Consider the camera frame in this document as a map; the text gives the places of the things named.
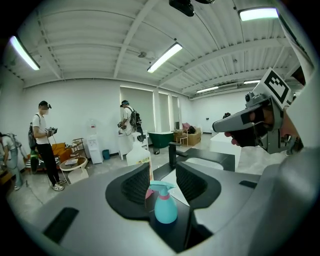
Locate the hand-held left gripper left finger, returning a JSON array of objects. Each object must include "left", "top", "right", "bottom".
[{"left": 21, "top": 161, "right": 181, "bottom": 256}]

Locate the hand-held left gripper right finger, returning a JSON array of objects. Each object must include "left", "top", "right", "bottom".
[{"left": 175, "top": 142, "right": 320, "bottom": 256}]

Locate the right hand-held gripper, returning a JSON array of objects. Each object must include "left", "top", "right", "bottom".
[{"left": 211, "top": 67, "right": 305, "bottom": 155}]

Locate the blue spray bottle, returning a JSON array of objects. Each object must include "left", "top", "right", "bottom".
[{"left": 148, "top": 180, "right": 179, "bottom": 225}]

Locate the white pump soap bottle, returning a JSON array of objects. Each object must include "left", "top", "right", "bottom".
[{"left": 125, "top": 131, "right": 152, "bottom": 181}]

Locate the round cream coffee table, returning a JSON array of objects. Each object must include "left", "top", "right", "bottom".
[{"left": 59, "top": 155, "right": 90, "bottom": 186}]

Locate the white water dispenser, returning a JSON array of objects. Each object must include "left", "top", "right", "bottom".
[{"left": 85, "top": 119, "right": 104, "bottom": 165}]

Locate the wooden shelf rack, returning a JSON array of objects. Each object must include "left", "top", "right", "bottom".
[{"left": 71, "top": 137, "right": 87, "bottom": 159}]

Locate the orange sofa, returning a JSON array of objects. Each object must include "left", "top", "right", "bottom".
[{"left": 24, "top": 142, "right": 74, "bottom": 174}]

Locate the wooden chair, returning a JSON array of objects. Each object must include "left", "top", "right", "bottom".
[{"left": 175, "top": 128, "right": 189, "bottom": 147}]

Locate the white vanity cabinet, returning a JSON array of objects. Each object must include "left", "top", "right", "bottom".
[{"left": 117, "top": 132, "right": 150, "bottom": 161}]

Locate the black faucet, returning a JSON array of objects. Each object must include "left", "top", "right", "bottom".
[{"left": 167, "top": 141, "right": 189, "bottom": 169}]

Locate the person's light shirt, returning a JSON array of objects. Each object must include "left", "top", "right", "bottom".
[{"left": 274, "top": 7, "right": 317, "bottom": 156}]

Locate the dark freestanding bathtub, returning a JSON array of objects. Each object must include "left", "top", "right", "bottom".
[{"left": 148, "top": 131, "right": 175, "bottom": 149}]

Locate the head-worn camera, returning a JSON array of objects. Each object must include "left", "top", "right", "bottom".
[{"left": 168, "top": 0, "right": 216, "bottom": 18}]

